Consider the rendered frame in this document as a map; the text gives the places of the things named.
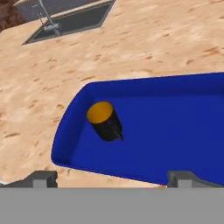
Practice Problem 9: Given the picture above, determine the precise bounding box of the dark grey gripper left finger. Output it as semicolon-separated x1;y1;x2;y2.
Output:
3;170;59;189

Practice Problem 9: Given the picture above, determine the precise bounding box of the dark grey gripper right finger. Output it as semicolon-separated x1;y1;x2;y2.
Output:
166;170;224;189

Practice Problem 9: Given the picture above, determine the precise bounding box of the blue tray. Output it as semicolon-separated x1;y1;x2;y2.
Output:
51;72;224;187

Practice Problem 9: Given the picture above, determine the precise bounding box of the black mug with yellow inside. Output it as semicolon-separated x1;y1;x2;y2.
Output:
86;101;124;143

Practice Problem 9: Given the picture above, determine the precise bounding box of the grey tap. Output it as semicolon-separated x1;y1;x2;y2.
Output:
37;0;62;37

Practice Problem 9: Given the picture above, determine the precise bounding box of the grey sink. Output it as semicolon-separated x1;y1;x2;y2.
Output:
21;0;116;46

